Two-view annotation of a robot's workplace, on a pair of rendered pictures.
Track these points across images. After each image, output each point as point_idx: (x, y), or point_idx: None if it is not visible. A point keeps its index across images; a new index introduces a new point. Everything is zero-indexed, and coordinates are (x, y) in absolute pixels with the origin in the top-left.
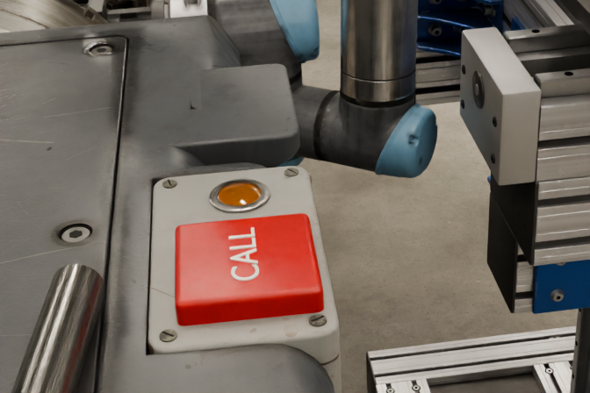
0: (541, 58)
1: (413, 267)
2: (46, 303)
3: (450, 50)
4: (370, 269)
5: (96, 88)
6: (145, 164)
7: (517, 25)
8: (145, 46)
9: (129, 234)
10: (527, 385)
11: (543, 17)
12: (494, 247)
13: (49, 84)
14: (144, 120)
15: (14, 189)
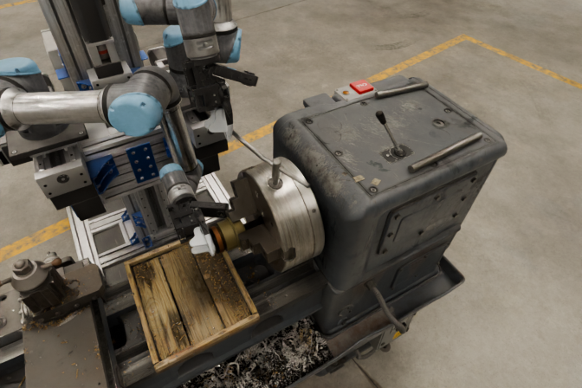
0: (198, 119)
1: None
2: (384, 93)
3: (107, 183)
4: None
5: (324, 116)
6: (343, 103)
7: (132, 148)
8: (305, 116)
9: (360, 99)
10: (109, 270)
11: (148, 133)
12: (204, 168)
13: (326, 122)
14: (331, 107)
15: (358, 113)
